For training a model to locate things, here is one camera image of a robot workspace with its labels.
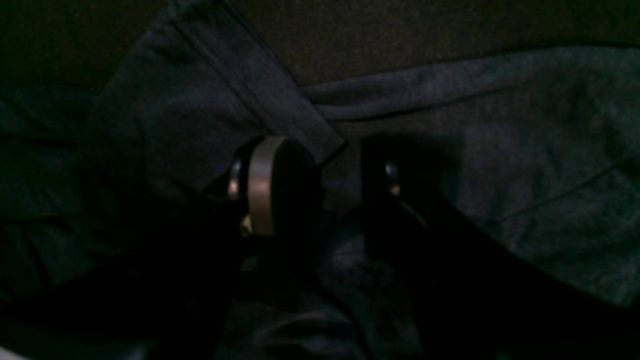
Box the dark grey T-shirt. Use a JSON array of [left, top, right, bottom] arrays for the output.
[[1, 0, 639, 360]]

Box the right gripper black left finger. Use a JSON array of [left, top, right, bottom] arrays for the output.
[[1, 136, 322, 360]]

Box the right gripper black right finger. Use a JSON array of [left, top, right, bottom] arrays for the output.
[[361, 137, 639, 360]]

